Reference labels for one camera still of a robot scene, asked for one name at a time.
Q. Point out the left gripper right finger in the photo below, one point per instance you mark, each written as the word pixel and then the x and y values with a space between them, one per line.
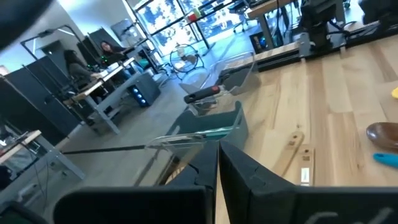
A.
pixel 255 193

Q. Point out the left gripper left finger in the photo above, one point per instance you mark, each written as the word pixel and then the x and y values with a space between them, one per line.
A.
pixel 206 174

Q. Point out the slotted wooden spatula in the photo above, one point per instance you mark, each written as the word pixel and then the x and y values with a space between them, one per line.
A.
pixel 292 146

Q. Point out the blue plastic spoon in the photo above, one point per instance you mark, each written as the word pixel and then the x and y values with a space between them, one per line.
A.
pixel 387 159

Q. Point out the yellow plastic spoon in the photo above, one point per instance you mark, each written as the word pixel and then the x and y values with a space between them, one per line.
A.
pixel 395 93

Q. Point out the clear plastic bin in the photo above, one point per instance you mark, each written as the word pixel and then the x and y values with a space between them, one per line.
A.
pixel 245 62
pixel 174 143

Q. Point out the teal plastic bin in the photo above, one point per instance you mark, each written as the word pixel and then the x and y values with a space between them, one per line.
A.
pixel 199 124

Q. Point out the black computer tower blue lights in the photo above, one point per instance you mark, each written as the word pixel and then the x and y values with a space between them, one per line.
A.
pixel 149 90

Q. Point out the work desk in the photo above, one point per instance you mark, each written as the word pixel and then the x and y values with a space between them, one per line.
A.
pixel 105 115

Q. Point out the round floor fan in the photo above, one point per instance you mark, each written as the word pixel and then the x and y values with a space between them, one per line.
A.
pixel 183 53

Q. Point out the black window desk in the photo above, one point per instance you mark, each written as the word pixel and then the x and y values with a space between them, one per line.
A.
pixel 205 37

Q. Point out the short dark wooden spoon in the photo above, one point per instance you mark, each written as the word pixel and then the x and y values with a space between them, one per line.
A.
pixel 384 135

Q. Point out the red cup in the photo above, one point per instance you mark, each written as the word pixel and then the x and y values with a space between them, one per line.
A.
pixel 192 17

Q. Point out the person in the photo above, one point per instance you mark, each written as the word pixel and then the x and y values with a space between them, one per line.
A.
pixel 74 67
pixel 109 49

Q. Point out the yellow-green bottle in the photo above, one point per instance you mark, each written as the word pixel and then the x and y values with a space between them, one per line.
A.
pixel 197 12

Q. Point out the wooden top desk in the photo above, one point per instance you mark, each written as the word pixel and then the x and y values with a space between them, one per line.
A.
pixel 264 7

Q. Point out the black partition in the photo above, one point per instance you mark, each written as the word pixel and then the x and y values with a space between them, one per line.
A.
pixel 37 102

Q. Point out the grey leg desk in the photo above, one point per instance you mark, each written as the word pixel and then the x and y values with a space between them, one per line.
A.
pixel 21 141

